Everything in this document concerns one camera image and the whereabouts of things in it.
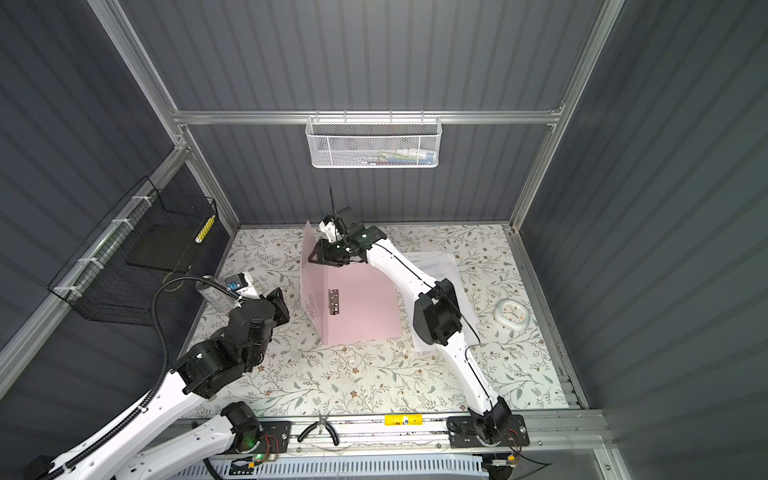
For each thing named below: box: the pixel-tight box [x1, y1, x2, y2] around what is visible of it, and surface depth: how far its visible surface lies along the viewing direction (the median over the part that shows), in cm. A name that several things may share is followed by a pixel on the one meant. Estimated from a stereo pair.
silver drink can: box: [195, 275, 237, 312], surface depth 90 cm
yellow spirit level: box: [384, 414, 423, 426], surface depth 77 cm
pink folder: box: [300, 221, 403, 346], surface depth 98 cm
